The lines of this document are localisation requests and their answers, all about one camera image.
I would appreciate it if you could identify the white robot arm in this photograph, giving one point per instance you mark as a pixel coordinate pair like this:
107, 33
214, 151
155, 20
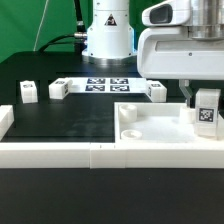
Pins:
111, 38

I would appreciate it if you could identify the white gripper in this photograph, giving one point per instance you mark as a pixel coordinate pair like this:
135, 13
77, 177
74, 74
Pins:
168, 53

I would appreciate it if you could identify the white U-shaped obstacle fence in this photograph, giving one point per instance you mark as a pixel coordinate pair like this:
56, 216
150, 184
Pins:
124, 154

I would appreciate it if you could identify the white square tabletop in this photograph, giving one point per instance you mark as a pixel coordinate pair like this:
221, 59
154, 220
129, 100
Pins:
160, 123

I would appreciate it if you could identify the fiducial marker sheet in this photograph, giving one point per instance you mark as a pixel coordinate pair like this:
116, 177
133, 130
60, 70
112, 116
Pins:
108, 85

